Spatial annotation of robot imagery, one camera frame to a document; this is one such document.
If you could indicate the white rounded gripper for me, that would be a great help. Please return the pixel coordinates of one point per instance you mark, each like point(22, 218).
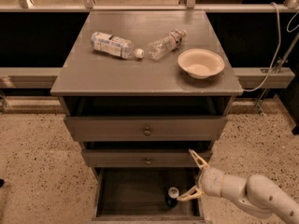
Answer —
point(212, 180)

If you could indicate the dark blue pepsi can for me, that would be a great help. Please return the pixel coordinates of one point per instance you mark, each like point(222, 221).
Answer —
point(171, 196)

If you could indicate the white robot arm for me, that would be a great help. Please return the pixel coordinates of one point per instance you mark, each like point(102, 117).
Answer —
point(257, 195)

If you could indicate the brass middle drawer knob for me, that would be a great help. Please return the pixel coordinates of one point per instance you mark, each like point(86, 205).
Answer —
point(147, 161)

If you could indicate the brass drawer knob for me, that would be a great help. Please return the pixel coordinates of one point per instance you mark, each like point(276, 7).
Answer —
point(147, 131)
point(147, 161)

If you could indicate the brass top drawer knob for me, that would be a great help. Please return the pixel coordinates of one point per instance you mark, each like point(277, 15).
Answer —
point(147, 131)

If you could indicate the grey open bottom drawer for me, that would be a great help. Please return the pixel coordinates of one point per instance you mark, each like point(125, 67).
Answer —
point(137, 196)

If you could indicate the grey wooden drawer cabinet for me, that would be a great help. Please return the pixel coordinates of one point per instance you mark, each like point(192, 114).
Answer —
point(93, 84)

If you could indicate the grey middle drawer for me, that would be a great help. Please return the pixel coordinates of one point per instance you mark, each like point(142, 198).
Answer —
point(132, 158)

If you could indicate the grey top drawer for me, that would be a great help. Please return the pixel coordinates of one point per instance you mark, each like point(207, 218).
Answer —
point(96, 129)

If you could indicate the white paper bowl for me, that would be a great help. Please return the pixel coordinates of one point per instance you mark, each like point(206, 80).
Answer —
point(201, 63)

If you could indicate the clear crushed water bottle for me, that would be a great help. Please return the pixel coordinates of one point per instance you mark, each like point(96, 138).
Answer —
point(165, 44)

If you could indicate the labelled water bottle white cap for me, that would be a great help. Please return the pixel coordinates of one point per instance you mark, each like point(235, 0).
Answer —
point(116, 46)

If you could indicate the metal railing frame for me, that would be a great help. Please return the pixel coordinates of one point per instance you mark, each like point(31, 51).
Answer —
point(31, 7)

